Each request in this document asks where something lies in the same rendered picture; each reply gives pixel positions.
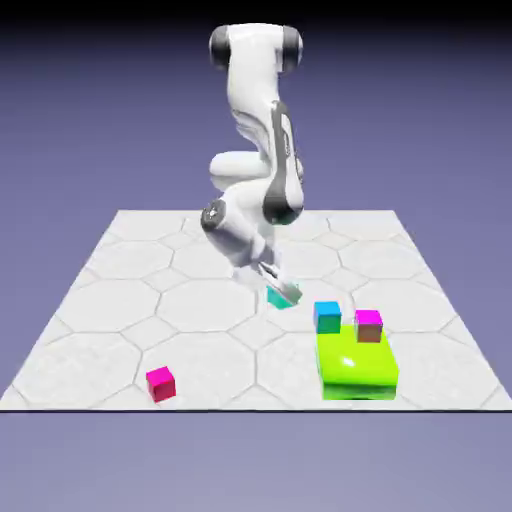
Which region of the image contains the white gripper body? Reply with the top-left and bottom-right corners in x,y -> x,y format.
256,260 -> 304,305

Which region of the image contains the small teal cube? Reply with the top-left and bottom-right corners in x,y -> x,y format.
266,282 -> 301,312

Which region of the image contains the small blue cube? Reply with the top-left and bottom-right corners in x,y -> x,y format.
312,300 -> 343,335

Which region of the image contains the small magenta cube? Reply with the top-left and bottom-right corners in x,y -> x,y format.
353,308 -> 384,344

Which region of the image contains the small pink cube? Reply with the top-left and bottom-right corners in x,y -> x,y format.
145,365 -> 178,404

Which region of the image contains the large lime green box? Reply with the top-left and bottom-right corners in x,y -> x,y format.
315,323 -> 401,401

